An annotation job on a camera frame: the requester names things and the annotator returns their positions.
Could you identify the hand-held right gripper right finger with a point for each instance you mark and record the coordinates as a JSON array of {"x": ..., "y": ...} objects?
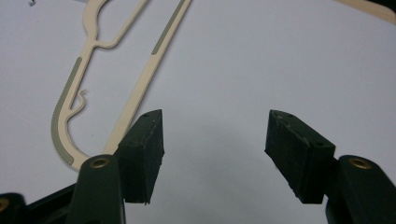
[{"x": 308, "y": 161}]

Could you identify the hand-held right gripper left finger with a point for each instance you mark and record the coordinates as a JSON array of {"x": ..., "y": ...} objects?
[{"x": 137, "y": 158}]

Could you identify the beige plastic clothes hanger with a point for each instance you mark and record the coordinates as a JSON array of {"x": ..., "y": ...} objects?
[{"x": 141, "y": 84}]

